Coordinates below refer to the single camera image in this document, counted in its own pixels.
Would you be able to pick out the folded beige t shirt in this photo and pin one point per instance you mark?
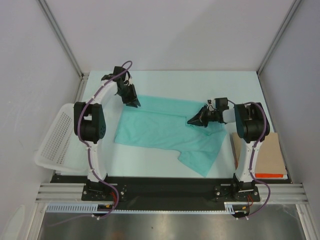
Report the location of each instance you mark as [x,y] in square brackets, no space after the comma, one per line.
[271,155]

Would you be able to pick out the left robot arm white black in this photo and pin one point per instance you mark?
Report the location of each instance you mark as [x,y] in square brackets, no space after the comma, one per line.
[90,127]

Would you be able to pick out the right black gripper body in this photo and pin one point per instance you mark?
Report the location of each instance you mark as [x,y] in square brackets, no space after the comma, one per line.
[212,115]

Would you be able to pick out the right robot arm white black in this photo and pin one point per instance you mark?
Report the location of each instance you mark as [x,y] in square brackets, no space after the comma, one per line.
[252,127]

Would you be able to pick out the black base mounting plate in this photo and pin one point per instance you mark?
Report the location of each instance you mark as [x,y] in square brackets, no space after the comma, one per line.
[164,194]

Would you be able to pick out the left aluminium corner post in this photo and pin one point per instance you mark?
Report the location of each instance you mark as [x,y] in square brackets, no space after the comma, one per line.
[53,23]

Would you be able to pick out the aluminium corner post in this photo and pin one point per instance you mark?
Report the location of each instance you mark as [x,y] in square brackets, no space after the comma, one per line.
[293,9]
[53,23]

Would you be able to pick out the right aluminium corner post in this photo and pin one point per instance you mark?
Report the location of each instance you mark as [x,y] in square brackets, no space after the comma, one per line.
[293,9]

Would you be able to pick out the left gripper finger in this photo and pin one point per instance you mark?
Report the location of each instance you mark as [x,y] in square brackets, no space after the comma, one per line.
[130,104]
[135,103]

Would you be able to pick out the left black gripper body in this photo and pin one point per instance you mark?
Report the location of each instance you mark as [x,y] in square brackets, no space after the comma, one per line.
[128,94]

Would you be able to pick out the white plastic laundry basket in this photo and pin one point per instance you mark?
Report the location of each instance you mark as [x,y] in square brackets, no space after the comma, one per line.
[61,149]

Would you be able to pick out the teal green t shirt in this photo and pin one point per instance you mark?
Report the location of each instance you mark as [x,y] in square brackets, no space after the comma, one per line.
[161,123]

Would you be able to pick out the white slotted cable duct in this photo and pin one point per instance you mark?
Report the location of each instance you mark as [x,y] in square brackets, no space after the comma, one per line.
[160,211]

